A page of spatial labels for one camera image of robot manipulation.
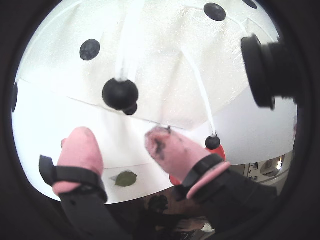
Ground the white backdrop panel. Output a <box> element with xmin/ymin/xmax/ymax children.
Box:
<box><xmin>194</xmin><ymin>24</ymin><xmax>300</xmax><ymax>167</ymax></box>

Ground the white household appliance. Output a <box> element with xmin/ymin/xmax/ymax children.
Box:
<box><xmin>243</xmin><ymin>152</ymin><xmax>295</xmax><ymax>186</ymax></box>

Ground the green leaf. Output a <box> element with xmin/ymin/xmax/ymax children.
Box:
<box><xmin>114</xmin><ymin>171</ymin><xmax>138</xmax><ymax>188</ymax></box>

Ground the white pipe cleaner stem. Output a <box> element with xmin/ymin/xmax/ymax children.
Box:
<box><xmin>115</xmin><ymin>0</ymin><xmax>147</xmax><ymax>83</ymax></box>
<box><xmin>180</xmin><ymin>48</ymin><xmax>216</xmax><ymax>138</ymax></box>

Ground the dark blueberry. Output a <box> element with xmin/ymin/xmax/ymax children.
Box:
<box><xmin>101</xmin><ymin>77</ymin><xmax>140</xmax><ymax>111</ymax></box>
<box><xmin>79</xmin><ymin>38</ymin><xmax>101</xmax><ymax>61</ymax></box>
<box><xmin>122</xmin><ymin>101</ymin><xmax>139</xmax><ymax>116</ymax></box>
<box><xmin>205</xmin><ymin>134</ymin><xmax>222</xmax><ymax>151</ymax></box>
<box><xmin>203</xmin><ymin>2</ymin><xmax>227</xmax><ymax>22</ymax></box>
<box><xmin>241</xmin><ymin>0</ymin><xmax>259</xmax><ymax>10</ymax></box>
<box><xmin>11</xmin><ymin>82</ymin><xmax>19</xmax><ymax>113</ymax></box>

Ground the red collapsible cup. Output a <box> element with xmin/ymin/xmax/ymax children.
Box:
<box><xmin>168</xmin><ymin>143</ymin><xmax>226</xmax><ymax>187</ymax></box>

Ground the pink covered gripper finger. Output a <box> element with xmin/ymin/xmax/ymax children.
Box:
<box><xmin>38</xmin><ymin>126</ymin><xmax>133</xmax><ymax>240</ymax></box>
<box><xmin>144</xmin><ymin>125</ymin><xmax>280</xmax><ymax>240</ymax></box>

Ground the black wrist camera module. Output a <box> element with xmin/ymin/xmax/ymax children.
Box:
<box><xmin>240</xmin><ymin>33</ymin><xmax>308</xmax><ymax>111</ymax></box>

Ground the white foam board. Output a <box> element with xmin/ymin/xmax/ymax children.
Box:
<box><xmin>14</xmin><ymin>0</ymin><xmax>281</xmax><ymax>131</ymax></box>

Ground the white paper sheet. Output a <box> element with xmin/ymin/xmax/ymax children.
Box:
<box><xmin>12</xmin><ymin>79</ymin><xmax>213</xmax><ymax>171</ymax></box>

